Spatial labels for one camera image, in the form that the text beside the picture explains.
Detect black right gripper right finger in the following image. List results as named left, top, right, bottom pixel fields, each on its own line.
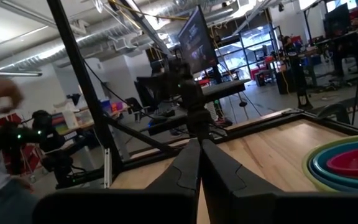
left=201, top=139, right=358, bottom=224

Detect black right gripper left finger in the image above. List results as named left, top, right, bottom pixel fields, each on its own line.
left=32, top=139, right=202, bottom=224

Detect green bowl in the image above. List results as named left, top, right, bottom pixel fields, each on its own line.
left=301, top=133, right=358, bottom=194

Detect large blue bowl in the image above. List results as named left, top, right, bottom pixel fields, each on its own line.
left=308, top=139, right=358, bottom=192

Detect red bowl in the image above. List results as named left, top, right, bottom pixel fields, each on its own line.
left=326, top=144, right=358, bottom=179

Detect black chair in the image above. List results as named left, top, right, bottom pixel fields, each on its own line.
left=124, top=96, right=151, bottom=123

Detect pink box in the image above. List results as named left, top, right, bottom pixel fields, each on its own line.
left=110, top=101, right=124, bottom=113

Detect blue box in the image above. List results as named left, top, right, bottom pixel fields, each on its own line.
left=100, top=99, right=112, bottom=114

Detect dark stand tabletop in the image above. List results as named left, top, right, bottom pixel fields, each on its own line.
left=201, top=78, right=252, bottom=104

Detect black box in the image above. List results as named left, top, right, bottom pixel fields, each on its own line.
left=275, top=68, right=293, bottom=95

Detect grey chair back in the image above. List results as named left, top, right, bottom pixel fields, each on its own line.
left=316, top=103, right=351, bottom=126

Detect colourful stacked bins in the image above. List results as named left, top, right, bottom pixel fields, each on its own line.
left=51, top=111, right=71, bottom=135

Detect black pole stand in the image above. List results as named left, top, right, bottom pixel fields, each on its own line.
left=287, top=50, right=314, bottom=110

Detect black computer monitor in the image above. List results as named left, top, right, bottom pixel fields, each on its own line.
left=324, top=2, right=352, bottom=39
left=177, top=5, right=220, bottom=75

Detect thin black pole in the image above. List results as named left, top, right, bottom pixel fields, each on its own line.
left=351, top=37, right=358, bottom=126

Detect ceiling light tube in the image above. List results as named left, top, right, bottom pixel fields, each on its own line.
left=0, top=70, right=44, bottom=78

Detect white metal bracket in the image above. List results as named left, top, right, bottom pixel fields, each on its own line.
left=103, top=147, right=113, bottom=189

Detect black diagonal frame brace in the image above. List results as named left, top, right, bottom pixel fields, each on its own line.
left=103, top=113, right=183, bottom=156

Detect black table edge frame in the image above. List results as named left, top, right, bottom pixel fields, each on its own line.
left=126, top=108, right=358, bottom=163

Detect black cable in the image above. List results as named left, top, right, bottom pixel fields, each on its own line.
left=81, top=58, right=157, bottom=121

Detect black frame post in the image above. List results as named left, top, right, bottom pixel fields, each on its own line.
left=46, top=0, right=124, bottom=185

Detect silver ceiling duct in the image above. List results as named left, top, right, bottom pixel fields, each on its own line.
left=0, top=0, right=181, bottom=71

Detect yellow overhead cable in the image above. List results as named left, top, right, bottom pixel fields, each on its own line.
left=108, top=0, right=190, bottom=22

